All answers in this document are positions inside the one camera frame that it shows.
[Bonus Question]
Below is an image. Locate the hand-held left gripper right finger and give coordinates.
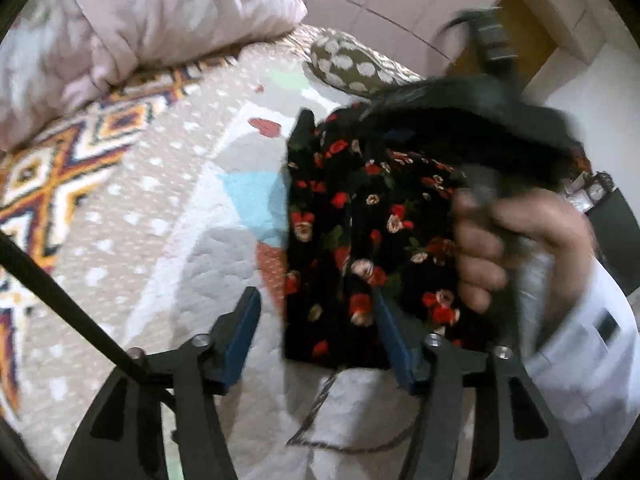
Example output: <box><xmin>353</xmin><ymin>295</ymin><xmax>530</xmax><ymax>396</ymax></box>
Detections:
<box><xmin>372</xmin><ymin>290</ymin><xmax>584</xmax><ymax>480</ymax></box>

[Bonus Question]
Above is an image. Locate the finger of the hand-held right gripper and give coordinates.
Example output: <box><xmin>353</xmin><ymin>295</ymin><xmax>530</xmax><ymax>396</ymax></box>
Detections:
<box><xmin>359</xmin><ymin>79</ymin><xmax>443</xmax><ymax>133</ymax></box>

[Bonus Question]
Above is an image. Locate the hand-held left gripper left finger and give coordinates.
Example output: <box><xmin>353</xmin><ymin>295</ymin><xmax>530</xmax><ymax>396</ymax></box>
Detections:
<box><xmin>56</xmin><ymin>287</ymin><xmax>262</xmax><ymax>480</ymax></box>

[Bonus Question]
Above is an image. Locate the black floral garment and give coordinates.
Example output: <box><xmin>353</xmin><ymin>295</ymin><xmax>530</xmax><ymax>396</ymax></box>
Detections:
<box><xmin>281</xmin><ymin>104</ymin><xmax>593</xmax><ymax>372</ymax></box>

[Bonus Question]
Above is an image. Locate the person's right forearm white sleeve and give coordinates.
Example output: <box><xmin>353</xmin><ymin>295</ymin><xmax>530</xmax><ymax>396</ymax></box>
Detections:
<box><xmin>520</xmin><ymin>252</ymin><xmax>640</xmax><ymax>480</ymax></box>

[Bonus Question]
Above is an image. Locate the person's right hand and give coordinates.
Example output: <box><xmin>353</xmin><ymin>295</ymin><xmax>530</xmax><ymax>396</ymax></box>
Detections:
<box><xmin>451</xmin><ymin>186</ymin><xmax>597</xmax><ymax>315</ymax></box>

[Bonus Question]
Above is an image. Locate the olive polka dot pillow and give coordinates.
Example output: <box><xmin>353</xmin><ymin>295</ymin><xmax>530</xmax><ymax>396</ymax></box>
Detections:
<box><xmin>310</xmin><ymin>29</ymin><xmax>423</xmax><ymax>96</ymax></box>

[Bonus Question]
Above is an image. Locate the wooden door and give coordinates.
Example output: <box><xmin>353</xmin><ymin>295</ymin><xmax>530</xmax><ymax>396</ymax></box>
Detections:
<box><xmin>447</xmin><ymin>0</ymin><xmax>559</xmax><ymax>82</ymax></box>

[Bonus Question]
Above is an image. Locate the beige dotted quilt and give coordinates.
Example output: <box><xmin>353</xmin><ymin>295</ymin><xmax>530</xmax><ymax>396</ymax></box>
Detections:
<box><xmin>0</xmin><ymin>24</ymin><xmax>478</xmax><ymax>480</ymax></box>

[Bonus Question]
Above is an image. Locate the black panel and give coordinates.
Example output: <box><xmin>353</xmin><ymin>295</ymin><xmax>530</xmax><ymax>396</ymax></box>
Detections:
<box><xmin>584</xmin><ymin>185</ymin><xmax>640</xmax><ymax>297</ymax></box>

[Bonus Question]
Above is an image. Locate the geometric patterned plush blanket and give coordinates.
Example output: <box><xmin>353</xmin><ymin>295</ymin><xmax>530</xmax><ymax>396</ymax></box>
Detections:
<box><xmin>0</xmin><ymin>54</ymin><xmax>238</xmax><ymax>418</ymax></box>

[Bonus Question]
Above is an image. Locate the pink floral blanket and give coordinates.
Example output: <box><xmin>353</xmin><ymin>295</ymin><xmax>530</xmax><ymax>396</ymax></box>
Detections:
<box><xmin>0</xmin><ymin>0</ymin><xmax>309</xmax><ymax>152</ymax></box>

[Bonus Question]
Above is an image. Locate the black braided cable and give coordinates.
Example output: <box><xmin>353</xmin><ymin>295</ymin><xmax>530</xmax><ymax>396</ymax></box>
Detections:
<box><xmin>0</xmin><ymin>231</ymin><xmax>177</xmax><ymax>403</ymax></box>

